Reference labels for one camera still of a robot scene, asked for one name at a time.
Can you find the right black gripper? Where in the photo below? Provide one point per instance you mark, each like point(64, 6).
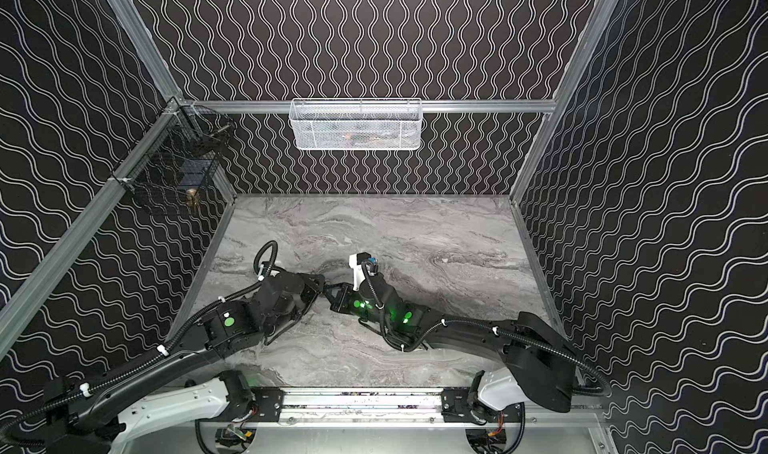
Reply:
point(346, 296)

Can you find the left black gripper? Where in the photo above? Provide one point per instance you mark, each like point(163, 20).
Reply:
point(306, 292)

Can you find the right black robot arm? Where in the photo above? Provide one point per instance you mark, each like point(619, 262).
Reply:
point(537, 364)

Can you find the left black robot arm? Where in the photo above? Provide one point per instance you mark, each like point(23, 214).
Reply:
point(91, 416)

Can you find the brass padlock in basket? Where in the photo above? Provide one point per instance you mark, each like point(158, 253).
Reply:
point(192, 198)

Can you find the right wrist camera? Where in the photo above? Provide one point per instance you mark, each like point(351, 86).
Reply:
point(356, 262)

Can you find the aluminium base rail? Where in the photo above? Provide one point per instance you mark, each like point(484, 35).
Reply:
point(302, 408)

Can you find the white wire mesh basket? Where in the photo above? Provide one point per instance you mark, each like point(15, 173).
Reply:
point(357, 124)

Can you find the black wire basket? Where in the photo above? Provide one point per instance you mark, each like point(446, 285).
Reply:
point(186, 153)

